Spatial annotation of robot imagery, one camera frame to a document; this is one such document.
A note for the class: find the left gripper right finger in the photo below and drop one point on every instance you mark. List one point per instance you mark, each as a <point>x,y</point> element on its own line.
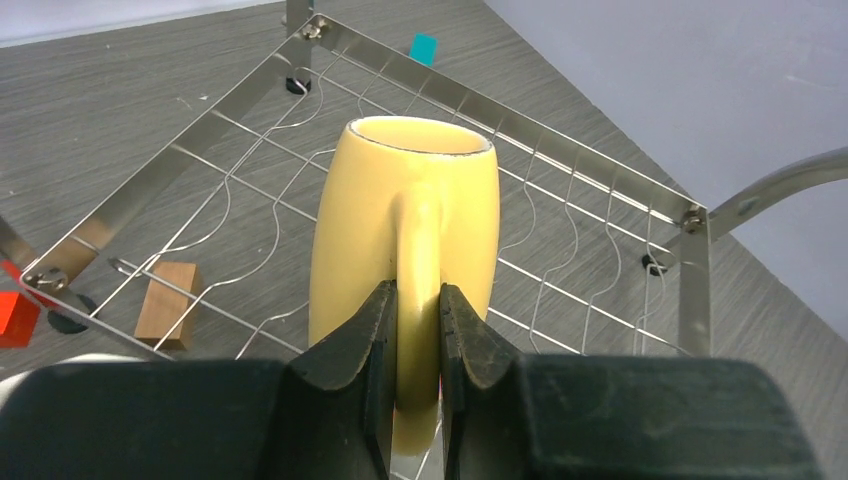
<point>516,415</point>

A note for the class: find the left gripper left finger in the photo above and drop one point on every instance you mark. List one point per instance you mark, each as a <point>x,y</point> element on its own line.
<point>327,414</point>

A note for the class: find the small yellow cup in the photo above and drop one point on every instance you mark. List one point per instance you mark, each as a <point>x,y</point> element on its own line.
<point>416,201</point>

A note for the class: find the steel dish rack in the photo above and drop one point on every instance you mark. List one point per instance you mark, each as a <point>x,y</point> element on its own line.
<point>594,258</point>

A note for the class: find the brown wooden block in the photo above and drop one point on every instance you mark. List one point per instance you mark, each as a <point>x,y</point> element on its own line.
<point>163,306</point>

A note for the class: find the orange cube near grid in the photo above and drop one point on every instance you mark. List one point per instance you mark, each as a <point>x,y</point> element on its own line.
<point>19,317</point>

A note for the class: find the small teal block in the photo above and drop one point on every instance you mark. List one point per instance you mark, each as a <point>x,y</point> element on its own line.
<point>423,49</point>

